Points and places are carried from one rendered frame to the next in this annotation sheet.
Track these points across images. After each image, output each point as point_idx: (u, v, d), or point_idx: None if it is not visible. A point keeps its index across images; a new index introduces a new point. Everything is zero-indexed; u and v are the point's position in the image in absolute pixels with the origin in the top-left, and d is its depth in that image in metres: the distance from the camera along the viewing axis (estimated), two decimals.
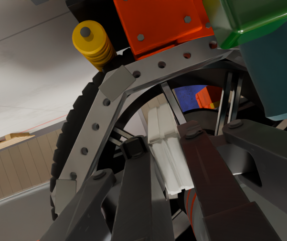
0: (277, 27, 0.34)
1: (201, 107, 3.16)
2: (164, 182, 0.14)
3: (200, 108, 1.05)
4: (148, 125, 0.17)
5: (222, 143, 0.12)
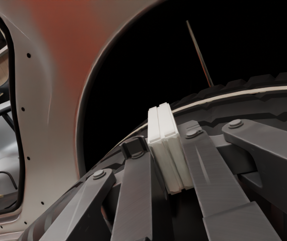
0: None
1: None
2: (164, 182, 0.14)
3: None
4: (148, 125, 0.17)
5: (222, 143, 0.12)
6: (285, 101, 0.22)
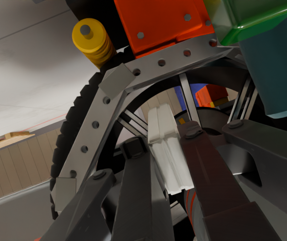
0: (277, 25, 0.34)
1: (201, 106, 3.16)
2: (164, 182, 0.14)
3: (200, 107, 1.05)
4: (148, 125, 0.17)
5: (222, 143, 0.12)
6: None
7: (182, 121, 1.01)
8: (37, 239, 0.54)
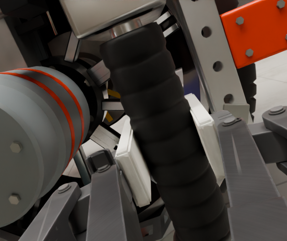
0: None
1: None
2: (132, 195, 0.14)
3: None
4: (121, 136, 0.17)
5: (263, 130, 0.12)
6: None
7: (108, 118, 0.94)
8: None
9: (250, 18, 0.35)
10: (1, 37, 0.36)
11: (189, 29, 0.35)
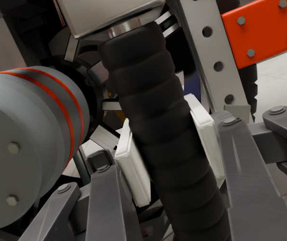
0: None
1: None
2: (132, 195, 0.14)
3: None
4: (120, 136, 0.17)
5: (263, 130, 0.12)
6: None
7: (122, 119, 0.85)
8: None
9: (251, 18, 0.34)
10: (0, 36, 0.36)
11: (190, 29, 0.35)
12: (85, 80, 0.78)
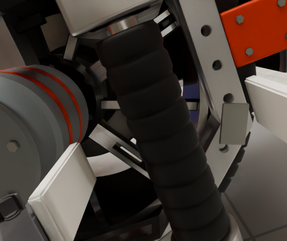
0: None
1: None
2: None
3: None
4: (51, 169, 0.16)
5: None
6: None
7: None
8: None
9: (250, 17, 0.34)
10: None
11: (189, 27, 0.35)
12: None
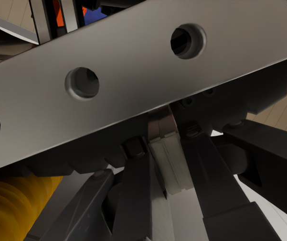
0: None
1: None
2: (164, 182, 0.14)
3: None
4: (148, 125, 0.17)
5: (222, 143, 0.12)
6: None
7: None
8: None
9: None
10: None
11: None
12: None
